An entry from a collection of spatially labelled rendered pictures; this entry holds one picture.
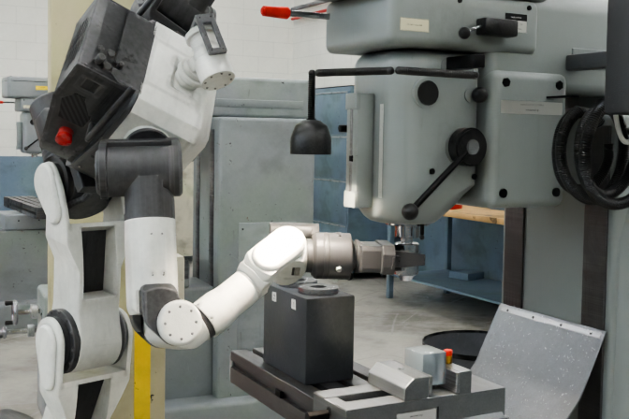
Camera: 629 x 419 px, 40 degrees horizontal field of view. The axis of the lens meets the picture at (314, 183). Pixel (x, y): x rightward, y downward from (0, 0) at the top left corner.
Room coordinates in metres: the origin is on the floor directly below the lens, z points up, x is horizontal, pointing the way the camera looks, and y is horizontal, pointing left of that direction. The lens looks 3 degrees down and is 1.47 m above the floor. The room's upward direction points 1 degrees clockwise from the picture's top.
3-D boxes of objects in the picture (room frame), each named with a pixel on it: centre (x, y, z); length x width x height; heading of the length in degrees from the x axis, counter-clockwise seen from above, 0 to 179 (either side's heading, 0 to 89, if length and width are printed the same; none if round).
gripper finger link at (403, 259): (1.63, -0.18, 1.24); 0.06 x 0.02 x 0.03; 95
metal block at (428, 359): (1.60, -0.21, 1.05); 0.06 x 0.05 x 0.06; 28
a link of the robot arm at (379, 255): (1.65, -0.09, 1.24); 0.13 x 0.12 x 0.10; 5
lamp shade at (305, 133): (1.53, 0.01, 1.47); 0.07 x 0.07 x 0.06
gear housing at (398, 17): (1.68, -0.22, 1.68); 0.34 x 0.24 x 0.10; 118
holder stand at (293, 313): (1.96, 0.01, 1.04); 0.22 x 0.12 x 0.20; 28
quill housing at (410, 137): (1.66, -0.18, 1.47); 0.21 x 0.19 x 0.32; 28
